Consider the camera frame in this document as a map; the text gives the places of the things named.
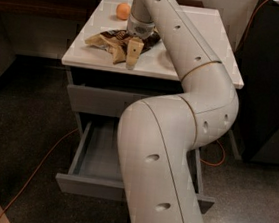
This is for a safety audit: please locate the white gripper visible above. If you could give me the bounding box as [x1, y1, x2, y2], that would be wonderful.
[126, 14, 154, 69]

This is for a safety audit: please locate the grey open middle drawer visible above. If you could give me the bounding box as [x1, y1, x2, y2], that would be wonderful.
[52, 111, 224, 217]

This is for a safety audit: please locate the black cabinet on right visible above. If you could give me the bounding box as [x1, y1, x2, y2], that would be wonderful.
[233, 0, 279, 165]

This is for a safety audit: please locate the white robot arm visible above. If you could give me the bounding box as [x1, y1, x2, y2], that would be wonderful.
[117, 0, 239, 223]

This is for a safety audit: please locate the orange cable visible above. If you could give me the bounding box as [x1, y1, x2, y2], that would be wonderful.
[0, 115, 229, 223]

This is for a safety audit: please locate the grey top drawer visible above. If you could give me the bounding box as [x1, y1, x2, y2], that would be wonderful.
[67, 84, 149, 117]

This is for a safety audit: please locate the brown chip bag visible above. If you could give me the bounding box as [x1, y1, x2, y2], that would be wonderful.
[85, 29, 160, 64]

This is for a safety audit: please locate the orange fruit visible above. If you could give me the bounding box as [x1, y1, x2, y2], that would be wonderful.
[115, 3, 131, 20]

